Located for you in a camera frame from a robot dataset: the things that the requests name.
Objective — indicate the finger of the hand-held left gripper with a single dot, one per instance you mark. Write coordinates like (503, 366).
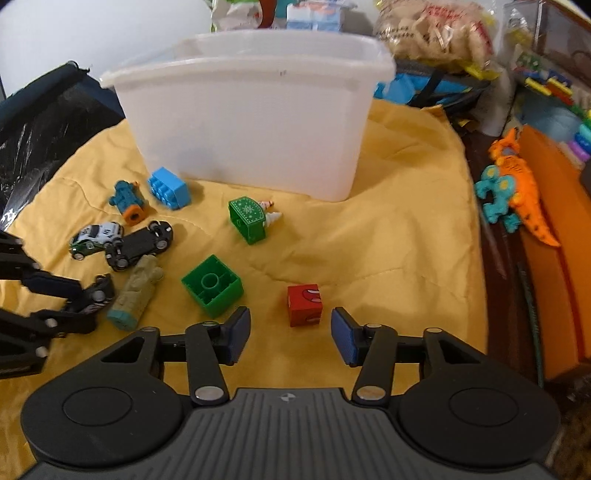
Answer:
(55, 285)
(69, 323)

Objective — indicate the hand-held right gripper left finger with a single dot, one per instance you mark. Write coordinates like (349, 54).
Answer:
(240, 333)

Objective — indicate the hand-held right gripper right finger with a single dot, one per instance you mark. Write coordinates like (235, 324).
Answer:
(344, 334)

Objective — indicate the black toy car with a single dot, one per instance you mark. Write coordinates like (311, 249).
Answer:
(138, 244)
(99, 295)

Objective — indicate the red toy cube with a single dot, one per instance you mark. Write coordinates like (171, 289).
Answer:
(304, 304)

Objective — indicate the white plastic storage bin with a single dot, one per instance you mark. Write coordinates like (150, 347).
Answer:
(249, 124)

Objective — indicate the dark wooden desktop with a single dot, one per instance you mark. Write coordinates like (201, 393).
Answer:
(501, 295)

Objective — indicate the green hollow toy brick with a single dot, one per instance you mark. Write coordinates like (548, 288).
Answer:
(214, 286)

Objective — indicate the white and green toy car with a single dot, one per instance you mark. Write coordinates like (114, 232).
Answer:
(97, 237)

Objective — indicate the beige toy figure teal base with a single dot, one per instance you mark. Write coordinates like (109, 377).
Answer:
(136, 293)

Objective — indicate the yellow cloth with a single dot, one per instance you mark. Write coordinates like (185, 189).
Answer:
(369, 240)

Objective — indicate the green patterned toy block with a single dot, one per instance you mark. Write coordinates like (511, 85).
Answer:
(247, 217)

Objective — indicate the small white toy figure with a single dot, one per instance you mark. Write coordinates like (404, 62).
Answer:
(272, 216)

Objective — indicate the blue toy brick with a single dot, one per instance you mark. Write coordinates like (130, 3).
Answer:
(170, 187)

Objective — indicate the black plastic bag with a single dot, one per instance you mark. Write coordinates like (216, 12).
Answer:
(46, 129)

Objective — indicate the orange box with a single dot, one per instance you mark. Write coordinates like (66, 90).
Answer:
(561, 277)

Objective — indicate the orange and teal toy dinosaur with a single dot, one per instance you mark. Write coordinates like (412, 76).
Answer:
(519, 184)

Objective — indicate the blue and black bag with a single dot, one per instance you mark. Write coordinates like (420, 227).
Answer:
(429, 87)

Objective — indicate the clear bag of wooden pieces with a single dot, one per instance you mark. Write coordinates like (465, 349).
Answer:
(434, 32)

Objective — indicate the green and white packet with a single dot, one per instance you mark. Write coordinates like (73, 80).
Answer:
(235, 14)

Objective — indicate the blue and white carton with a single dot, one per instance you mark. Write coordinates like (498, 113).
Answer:
(316, 14)

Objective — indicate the pile of colourful toy bricks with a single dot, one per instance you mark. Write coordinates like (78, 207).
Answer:
(561, 92)

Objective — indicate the clear plastic box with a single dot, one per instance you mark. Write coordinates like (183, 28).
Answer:
(558, 32)

